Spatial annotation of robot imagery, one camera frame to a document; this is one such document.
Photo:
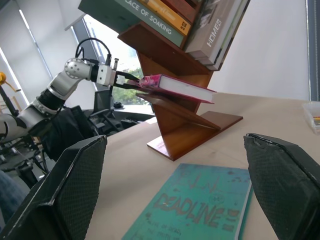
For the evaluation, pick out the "black cloth bag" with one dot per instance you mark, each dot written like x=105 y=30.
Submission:
x=62 y=130

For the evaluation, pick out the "black office chair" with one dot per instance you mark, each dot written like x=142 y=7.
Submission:
x=100 y=100

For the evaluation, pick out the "white and green book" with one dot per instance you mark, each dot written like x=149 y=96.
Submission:
x=235 y=30

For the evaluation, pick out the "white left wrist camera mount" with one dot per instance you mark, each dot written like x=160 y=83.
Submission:
x=105 y=75

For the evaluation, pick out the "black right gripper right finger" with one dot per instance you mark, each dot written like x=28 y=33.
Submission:
x=282 y=185

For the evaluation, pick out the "brown book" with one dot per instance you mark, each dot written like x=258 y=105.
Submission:
x=185 y=7

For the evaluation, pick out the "grey Homes book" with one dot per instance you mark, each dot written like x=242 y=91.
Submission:
x=210 y=32

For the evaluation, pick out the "yellow book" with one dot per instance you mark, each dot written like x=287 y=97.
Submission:
x=172 y=17

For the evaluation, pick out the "green Place of Soaking book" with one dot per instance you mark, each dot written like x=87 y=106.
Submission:
x=140 y=15

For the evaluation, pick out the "teal Deadline book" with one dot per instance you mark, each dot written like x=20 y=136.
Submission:
x=195 y=200

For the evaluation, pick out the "clear plastic box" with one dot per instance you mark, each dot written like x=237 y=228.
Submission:
x=311 y=112

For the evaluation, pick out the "pink hardcover book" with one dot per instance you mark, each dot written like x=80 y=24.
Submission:
x=185 y=90

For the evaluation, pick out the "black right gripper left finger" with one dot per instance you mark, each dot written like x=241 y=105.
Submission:
x=70 y=180

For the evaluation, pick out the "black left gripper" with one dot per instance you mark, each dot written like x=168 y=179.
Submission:
x=119 y=75

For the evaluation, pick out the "grey window frame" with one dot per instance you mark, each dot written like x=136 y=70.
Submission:
x=313 y=50

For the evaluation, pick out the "person's leg in jeans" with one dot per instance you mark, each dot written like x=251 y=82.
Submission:
x=10 y=195

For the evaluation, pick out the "wooden zigzag bookshelf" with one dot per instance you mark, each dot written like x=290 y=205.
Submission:
x=180 y=130

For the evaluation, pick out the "yellow clamp tool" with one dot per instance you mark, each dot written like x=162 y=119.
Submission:
x=2 y=78

